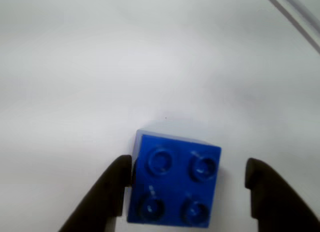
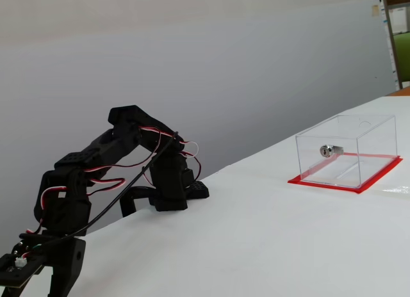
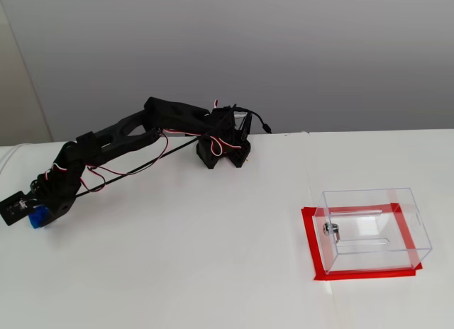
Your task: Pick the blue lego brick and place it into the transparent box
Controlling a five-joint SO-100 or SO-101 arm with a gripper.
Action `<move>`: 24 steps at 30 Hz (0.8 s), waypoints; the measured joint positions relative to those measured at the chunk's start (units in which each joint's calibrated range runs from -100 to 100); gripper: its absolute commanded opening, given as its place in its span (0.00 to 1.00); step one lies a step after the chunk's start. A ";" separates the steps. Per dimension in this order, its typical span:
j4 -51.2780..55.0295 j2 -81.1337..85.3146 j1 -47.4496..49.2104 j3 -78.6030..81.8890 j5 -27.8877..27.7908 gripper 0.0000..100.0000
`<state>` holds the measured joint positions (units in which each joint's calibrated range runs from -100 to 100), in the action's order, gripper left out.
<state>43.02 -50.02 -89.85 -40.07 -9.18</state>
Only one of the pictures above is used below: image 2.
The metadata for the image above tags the red tape frame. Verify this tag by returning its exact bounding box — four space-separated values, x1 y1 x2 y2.
287 152 404 195

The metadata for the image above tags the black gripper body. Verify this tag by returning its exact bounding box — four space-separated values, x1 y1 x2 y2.
19 229 87 277

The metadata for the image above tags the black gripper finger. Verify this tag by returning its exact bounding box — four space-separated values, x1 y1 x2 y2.
53 265 78 297
47 268 56 297

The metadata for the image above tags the black table clamp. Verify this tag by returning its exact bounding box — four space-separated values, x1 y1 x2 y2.
119 185 158 218

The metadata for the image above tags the silver cam lock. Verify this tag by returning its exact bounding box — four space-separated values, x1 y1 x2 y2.
319 144 345 158

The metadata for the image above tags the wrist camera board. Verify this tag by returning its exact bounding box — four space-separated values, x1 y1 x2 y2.
0 241 45 290

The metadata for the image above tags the metal shelf frame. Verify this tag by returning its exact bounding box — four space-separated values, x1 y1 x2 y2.
381 0 410 90

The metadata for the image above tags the transparent acrylic box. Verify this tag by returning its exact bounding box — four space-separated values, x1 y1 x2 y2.
295 114 398 189

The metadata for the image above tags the clear tape strip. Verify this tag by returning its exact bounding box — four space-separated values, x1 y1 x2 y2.
381 185 410 196

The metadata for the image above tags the black camera cable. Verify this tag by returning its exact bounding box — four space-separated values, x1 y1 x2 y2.
40 130 179 246

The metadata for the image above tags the white box on shelf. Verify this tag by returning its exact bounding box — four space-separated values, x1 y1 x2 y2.
388 4 410 36

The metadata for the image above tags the green object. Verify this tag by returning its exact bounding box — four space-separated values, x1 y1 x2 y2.
393 31 410 84

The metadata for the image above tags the red white servo cable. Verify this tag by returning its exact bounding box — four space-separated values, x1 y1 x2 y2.
81 149 161 196
136 125 202 183
22 186 70 237

